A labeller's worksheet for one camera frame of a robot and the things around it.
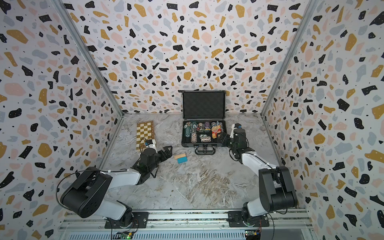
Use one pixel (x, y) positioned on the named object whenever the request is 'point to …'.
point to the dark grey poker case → (203, 113)
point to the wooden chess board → (145, 131)
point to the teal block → (182, 159)
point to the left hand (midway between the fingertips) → (169, 148)
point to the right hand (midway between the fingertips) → (223, 135)
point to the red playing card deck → (216, 130)
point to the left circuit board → (125, 235)
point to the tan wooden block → (179, 156)
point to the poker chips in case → (204, 131)
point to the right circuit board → (252, 235)
